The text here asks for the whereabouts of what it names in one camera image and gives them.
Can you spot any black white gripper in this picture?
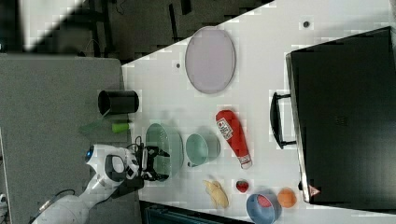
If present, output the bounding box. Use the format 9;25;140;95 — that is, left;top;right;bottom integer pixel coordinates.
125;147;169;182

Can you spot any green plastic strainer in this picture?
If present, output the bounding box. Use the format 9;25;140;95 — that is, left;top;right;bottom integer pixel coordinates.
146;123;184;179

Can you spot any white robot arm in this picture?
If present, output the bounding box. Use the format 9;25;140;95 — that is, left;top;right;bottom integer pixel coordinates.
29;144;170;224

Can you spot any green mug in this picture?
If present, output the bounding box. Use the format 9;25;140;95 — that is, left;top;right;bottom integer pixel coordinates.
186;133;220;167

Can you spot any green spatula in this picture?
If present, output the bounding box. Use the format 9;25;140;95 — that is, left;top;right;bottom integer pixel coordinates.
78;119;134;134

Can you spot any black cylindrical cup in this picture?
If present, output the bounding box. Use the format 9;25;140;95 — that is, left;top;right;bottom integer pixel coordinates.
98;90;140;115

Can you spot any red ketchup bottle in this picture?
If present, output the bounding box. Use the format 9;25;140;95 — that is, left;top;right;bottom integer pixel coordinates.
216;110;252;170

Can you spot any red strawberry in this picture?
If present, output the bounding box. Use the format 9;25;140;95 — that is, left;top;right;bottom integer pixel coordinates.
235;180;249;193

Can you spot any pink item in bowl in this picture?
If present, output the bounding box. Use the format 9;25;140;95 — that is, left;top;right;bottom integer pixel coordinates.
257;195;272;207

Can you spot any blue bowl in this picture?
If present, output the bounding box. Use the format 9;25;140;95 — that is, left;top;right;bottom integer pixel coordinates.
246;189;282;224

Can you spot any lilac oval plate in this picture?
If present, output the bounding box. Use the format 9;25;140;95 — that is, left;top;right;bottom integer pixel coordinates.
185;26;235;94

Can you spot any orange fruit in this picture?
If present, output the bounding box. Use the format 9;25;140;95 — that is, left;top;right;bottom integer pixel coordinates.
277;188;297;208

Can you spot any black toaster oven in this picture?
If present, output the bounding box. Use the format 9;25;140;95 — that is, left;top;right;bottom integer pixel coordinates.
286;26;396;214

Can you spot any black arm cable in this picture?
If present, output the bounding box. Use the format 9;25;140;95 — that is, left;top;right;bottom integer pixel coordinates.
27;189;77;224

